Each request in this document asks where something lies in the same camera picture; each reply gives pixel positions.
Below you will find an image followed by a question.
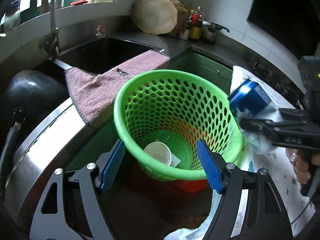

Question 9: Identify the dark sauce bottle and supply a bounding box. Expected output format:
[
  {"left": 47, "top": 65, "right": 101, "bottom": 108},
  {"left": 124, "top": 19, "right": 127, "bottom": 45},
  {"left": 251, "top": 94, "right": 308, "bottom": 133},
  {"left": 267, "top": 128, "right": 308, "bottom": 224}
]
[{"left": 189, "top": 10, "right": 203, "bottom": 40}]

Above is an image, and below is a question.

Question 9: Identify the glass jar on windowsill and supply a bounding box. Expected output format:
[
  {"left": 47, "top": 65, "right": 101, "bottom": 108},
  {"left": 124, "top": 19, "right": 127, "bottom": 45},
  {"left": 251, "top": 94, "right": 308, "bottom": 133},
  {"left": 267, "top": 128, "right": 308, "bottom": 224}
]
[{"left": 2, "top": 0, "right": 21, "bottom": 34}]

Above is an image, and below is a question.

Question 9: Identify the white patterned tablecloth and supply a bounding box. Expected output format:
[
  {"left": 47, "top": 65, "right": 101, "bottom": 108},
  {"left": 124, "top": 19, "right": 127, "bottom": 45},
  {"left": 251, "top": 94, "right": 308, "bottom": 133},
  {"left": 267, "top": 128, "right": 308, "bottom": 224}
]
[{"left": 168, "top": 66, "right": 319, "bottom": 239}]

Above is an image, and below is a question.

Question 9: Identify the green perforated plastic basket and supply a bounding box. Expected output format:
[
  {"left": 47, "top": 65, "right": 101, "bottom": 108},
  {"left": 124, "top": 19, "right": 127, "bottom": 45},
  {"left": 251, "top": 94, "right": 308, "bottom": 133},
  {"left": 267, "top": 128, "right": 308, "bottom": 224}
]
[{"left": 113, "top": 70, "right": 245, "bottom": 181}]

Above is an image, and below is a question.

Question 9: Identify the pink dish towel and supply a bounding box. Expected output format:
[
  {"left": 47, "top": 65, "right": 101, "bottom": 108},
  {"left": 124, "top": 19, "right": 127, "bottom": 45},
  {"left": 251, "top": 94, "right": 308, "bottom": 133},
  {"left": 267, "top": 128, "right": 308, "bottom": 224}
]
[{"left": 65, "top": 50, "right": 170, "bottom": 128}]

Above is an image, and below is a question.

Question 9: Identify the steel pot with black handle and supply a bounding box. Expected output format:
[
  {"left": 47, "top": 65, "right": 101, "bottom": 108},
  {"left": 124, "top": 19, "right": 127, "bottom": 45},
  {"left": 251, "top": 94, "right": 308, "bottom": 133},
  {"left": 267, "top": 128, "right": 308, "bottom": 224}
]
[{"left": 201, "top": 21, "right": 229, "bottom": 43}]

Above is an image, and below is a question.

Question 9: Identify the small red white figurine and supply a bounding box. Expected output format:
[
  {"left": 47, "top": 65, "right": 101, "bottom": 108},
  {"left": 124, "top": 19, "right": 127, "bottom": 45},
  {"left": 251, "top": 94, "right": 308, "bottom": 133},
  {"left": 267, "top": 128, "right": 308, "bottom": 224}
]
[{"left": 96, "top": 25, "right": 106, "bottom": 38}]

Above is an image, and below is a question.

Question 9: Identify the red cap oil bottle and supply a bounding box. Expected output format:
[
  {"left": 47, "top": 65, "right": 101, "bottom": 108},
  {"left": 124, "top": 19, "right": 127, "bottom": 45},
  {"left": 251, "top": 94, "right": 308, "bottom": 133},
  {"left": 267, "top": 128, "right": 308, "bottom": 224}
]
[{"left": 194, "top": 6, "right": 204, "bottom": 24}]

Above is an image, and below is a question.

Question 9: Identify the round wooden chopping block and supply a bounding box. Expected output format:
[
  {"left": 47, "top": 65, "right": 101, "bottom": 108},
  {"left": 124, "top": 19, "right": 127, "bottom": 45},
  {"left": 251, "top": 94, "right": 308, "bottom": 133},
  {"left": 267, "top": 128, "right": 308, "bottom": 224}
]
[{"left": 131, "top": 0, "right": 189, "bottom": 35}]

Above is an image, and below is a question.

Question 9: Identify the blue metal can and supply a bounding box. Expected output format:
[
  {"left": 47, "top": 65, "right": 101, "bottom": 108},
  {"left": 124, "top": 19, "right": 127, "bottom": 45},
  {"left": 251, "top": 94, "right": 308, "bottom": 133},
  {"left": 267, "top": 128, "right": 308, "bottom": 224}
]
[{"left": 228, "top": 79, "right": 277, "bottom": 118}]

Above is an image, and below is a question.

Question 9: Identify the person's right hand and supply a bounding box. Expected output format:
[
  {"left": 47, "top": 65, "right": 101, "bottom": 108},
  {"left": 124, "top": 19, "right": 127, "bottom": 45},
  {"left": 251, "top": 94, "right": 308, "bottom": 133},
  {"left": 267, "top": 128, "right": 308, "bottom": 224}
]
[{"left": 293, "top": 151, "right": 320, "bottom": 184}]

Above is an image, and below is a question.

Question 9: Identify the black wok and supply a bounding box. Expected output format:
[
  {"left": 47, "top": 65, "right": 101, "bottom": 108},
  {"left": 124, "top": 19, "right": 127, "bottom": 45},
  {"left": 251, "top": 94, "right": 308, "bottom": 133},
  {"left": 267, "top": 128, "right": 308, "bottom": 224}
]
[{"left": 1, "top": 70, "right": 69, "bottom": 201}]

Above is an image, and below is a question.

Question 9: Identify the black kitchen sink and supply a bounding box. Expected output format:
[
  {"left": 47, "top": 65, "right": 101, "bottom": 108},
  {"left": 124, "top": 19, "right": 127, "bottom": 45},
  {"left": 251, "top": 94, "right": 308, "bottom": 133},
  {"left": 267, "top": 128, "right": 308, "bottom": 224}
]
[{"left": 32, "top": 36, "right": 166, "bottom": 75}]

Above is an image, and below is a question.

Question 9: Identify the chrome sink faucet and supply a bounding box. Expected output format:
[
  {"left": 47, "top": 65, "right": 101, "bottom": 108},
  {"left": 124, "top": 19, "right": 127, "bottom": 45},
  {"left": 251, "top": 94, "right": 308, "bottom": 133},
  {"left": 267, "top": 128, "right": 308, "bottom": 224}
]
[{"left": 39, "top": 0, "right": 72, "bottom": 71}]

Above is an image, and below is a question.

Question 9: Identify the green cabinet door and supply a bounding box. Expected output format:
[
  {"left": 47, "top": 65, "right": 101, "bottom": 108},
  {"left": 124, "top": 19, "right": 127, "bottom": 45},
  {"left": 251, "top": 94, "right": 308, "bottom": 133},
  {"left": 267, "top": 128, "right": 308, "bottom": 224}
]
[{"left": 169, "top": 50, "right": 233, "bottom": 95}]

